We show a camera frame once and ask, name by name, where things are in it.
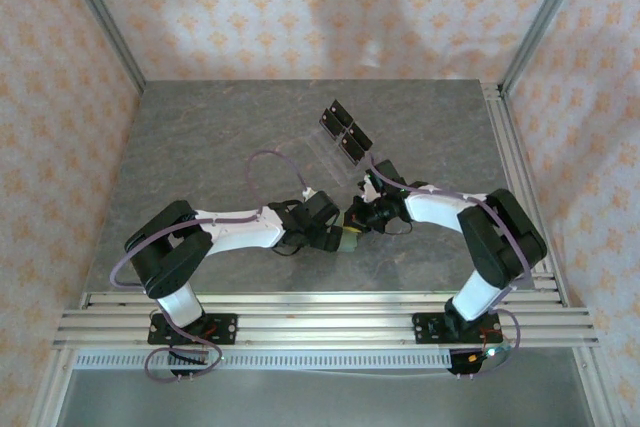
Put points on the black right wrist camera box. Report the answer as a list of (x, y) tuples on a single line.
[(387, 174)]

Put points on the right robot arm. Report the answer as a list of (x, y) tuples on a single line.
[(435, 212)]

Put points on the black gold-lined card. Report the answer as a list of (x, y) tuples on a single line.
[(332, 125), (352, 149), (360, 135)]

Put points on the patterned backdrop cloth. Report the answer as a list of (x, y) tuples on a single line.
[(320, 7)]

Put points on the aluminium frame post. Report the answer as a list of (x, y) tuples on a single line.
[(545, 12), (100, 12)]

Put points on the aluminium side rails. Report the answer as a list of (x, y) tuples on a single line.
[(520, 187)]

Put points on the aluminium frame leg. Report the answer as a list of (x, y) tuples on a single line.
[(597, 392), (50, 392)]

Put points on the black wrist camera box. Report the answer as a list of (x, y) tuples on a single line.
[(321, 209), (387, 174)]

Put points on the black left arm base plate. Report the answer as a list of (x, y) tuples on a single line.
[(225, 329)]

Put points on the green card holder wallet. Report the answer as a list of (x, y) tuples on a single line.
[(350, 243)]

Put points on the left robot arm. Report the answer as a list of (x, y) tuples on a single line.
[(245, 234)]

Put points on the aluminium mounting rails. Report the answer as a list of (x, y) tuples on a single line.
[(325, 322)]

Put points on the grey metal sheet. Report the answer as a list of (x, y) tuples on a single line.
[(320, 402)]

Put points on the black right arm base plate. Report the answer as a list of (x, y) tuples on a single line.
[(425, 329)]

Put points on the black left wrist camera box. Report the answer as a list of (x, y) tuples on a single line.
[(321, 209)]

